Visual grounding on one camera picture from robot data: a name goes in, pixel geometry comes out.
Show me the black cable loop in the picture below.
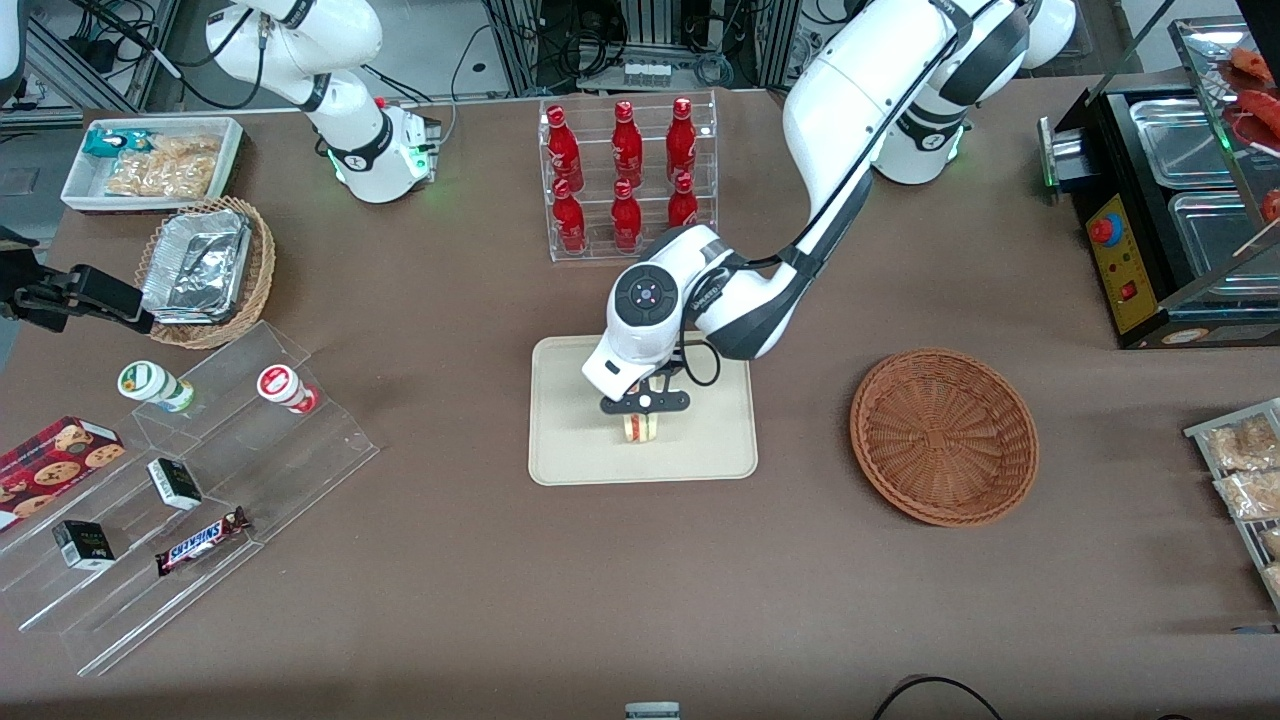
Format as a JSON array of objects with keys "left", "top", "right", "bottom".
[{"left": 870, "top": 676, "right": 1004, "bottom": 720}]

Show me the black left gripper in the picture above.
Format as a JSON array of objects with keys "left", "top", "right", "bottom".
[{"left": 600, "top": 372, "right": 693, "bottom": 441}]

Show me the clear acrylic bottle rack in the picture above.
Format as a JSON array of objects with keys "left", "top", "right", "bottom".
[{"left": 538, "top": 90, "right": 719, "bottom": 263}]

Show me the red sausage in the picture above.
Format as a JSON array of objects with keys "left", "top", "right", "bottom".
[
  {"left": 1225, "top": 45, "right": 1280, "bottom": 86},
  {"left": 1235, "top": 90, "right": 1280, "bottom": 151}
]

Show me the Snickers chocolate bar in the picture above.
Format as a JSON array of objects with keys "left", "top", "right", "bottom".
[{"left": 155, "top": 506, "right": 251, "bottom": 577}]

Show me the stainless steel warmer pan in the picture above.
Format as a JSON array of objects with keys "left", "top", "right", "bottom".
[
  {"left": 1128, "top": 95, "right": 1236, "bottom": 189},
  {"left": 1168, "top": 190, "right": 1280, "bottom": 301}
]

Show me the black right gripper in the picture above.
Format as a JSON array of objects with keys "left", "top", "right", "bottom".
[{"left": 0, "top": 226, "right": 157, "bottom": 335}]

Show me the white rectangular snack bin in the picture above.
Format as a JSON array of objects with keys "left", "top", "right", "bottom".
[{"left": 60, "top": 116, "right": 245, "bottom": 213}]

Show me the aluminium foil container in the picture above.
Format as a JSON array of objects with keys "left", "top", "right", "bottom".
[{"left": 140, "top": 208, "right": 253, "bottom": 325}]

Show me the red chocolate chip cookie box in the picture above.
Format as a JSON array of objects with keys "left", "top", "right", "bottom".
[{"left": 0, "top": 416, "right": 127, "bottom": 531}]

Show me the beige rectangular tray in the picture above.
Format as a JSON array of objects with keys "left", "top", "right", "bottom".
[{"left": 528, "top": 330, "right": 759, "bottom": 487}]

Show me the green lid yogurt cup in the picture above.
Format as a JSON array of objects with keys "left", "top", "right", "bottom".
[{"left": 117, "top": 360, "right": 196, "bottom": 414}]

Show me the tray of packaged snacks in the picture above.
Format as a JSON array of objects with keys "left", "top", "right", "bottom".
[{"left": 1184, "top": 398, "right": 1280, "bottom": 613}]

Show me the oval light wicker basket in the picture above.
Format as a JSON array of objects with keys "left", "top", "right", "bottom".
[{"left": 134, "top": 196, "right": 277, "bottom": 351}]

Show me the small black carton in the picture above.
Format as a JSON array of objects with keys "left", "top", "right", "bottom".
[
  {"left": 147, "top": 458, "right": 204, "bottom": 511},
  {"left": 52, "top": 520, "right": 117, "bottom": 571}
]

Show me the round brown wicker basket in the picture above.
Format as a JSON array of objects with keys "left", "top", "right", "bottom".
[{"left": 850, "top": 348, "right": 1041, "bottom": 528}]

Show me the clear acrylic stepped display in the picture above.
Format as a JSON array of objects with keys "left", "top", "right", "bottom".
[{"left": 0, "top": 320, "right": 381, "bottom": 678}]

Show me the black food warmer cabinet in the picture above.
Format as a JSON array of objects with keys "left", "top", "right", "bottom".
[{"left": 1040, "top": 15, "right": 1280, "bottom": 351}]

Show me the aluminium profile frame with cables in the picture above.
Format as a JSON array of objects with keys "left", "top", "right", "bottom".
[{"left": 480, "top": 0, "right": 801, "bottom": 93}]

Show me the red cola bottle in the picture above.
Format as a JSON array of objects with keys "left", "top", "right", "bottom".
[
  {"left": 611, "top": 178, "right": 643, "bottom": 251},
  {"left": 667, "top": 172, "right": 700, "bottom": 233},
  {"left": 552, "top": 178, "right": 588, "bottom": 253},
  {"left": 612, "top": 100, "right": 644, "bottom": 186},
  {"left": 667, "top": 97, "right": 697, "bottom": 186},
  {"left": 546, "top": 104, "right": 584, "bottom": 191}
]

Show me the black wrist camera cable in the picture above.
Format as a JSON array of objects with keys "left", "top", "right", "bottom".
[{"left": 680, "top": 0, "right": 1001, "bottom": 391}]

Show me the clear bag of fried snacks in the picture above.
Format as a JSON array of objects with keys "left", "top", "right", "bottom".
[{"left": 105, "top": 134, "right": 223, "bottom": 199}]

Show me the teal snack packet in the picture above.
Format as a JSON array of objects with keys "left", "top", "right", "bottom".
[{"left": 82, "top": 128, "right": 156, "bottom": 159}]

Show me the red lid yogurt cup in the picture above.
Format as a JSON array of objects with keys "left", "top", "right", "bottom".
[{"left": 256, "top": 364, "right": 320, "bottom": 415}]

